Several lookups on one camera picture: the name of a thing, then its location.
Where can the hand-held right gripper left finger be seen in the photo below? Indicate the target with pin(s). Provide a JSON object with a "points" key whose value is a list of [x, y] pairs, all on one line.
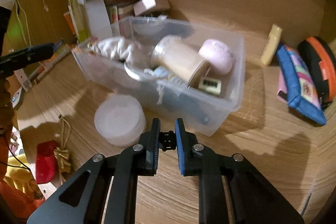
{"points": [[155, 146]]}

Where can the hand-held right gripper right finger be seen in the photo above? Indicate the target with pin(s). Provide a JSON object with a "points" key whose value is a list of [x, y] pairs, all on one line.
{"points": [[179, 146]]}

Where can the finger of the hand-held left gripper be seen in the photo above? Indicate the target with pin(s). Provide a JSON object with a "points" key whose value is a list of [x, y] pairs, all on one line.
{"points": [[29, 54]]}

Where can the small black clip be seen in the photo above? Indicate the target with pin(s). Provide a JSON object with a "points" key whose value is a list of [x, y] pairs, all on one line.
{"points": [[168, 141]]}

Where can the dark blue box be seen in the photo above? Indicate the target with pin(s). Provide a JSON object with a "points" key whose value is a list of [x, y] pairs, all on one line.
{"points": [[189, 106]]}

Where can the clear plastic storage box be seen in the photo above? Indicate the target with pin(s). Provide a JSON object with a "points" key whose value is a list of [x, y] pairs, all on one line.
{"points": [[225, 119]]}

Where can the beige eraser with black print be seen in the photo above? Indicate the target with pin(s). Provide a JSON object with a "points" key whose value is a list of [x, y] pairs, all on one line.
{"points": [[210, 86]]}

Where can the light blue small object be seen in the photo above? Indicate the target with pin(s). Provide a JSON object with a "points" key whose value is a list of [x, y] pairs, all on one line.
{"points": [[162, 73]]}

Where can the clear jar with cream contents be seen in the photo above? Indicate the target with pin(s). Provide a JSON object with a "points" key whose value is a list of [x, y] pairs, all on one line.
{"points": [[181, 58]]}

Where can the pink round device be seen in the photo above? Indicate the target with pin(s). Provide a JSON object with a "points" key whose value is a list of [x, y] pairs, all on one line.
{"points": [[218, 56]]}

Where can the wooden desktop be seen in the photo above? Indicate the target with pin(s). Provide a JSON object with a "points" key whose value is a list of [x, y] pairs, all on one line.
{"points": [[262, 161]]}

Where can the person's left hand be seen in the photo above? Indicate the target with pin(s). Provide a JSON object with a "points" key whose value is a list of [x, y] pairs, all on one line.
{"points": [[5, 106]]}

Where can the orange marker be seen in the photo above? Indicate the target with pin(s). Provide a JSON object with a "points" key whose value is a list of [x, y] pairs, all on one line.
{"points": [[40, 73]]}

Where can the tall white carton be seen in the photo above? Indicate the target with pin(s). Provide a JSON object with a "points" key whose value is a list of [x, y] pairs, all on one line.
{"points": [[23, 79]]}

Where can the white tube with green label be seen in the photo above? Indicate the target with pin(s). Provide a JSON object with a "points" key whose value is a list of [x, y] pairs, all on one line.
{"points": [[61, 53]]}

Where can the white round lid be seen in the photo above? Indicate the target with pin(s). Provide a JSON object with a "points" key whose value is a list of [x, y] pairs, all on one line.
{"points": [[118, 119]]}

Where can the orange tube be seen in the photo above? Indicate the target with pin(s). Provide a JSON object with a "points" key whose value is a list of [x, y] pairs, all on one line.
{"points": [[68, 23]]}

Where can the yellow green spray bottle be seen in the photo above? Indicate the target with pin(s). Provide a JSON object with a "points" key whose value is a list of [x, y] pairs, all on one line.
{"points": [[78, 19]]}

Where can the white paper sheets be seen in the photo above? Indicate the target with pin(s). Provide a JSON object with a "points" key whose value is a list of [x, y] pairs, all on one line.
{"points": [[97, 19]]}

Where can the red cloth pouch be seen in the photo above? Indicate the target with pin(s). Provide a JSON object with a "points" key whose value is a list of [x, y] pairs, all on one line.
{"points": [[46, 163]]}

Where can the yellow cloth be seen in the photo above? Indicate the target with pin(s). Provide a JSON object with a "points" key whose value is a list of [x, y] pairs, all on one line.
{"points": [[21, 174]]}

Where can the small white box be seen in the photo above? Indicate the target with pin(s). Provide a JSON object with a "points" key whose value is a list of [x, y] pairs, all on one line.
{"points": [[144, 3]]}

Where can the blue pencil case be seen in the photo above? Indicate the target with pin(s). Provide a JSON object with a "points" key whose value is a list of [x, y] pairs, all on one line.
{"points": [[296, 77]]}

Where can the small cream bottle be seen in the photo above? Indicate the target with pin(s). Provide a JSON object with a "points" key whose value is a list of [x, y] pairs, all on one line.
{"points": [[271, 45]]}

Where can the orange cloth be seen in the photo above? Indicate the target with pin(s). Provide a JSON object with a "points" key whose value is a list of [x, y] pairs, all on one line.
{"points": [[15, 203]]}

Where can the orange and black round case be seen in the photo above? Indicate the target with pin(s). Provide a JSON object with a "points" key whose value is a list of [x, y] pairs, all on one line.
{"points": [[317, 56]]}

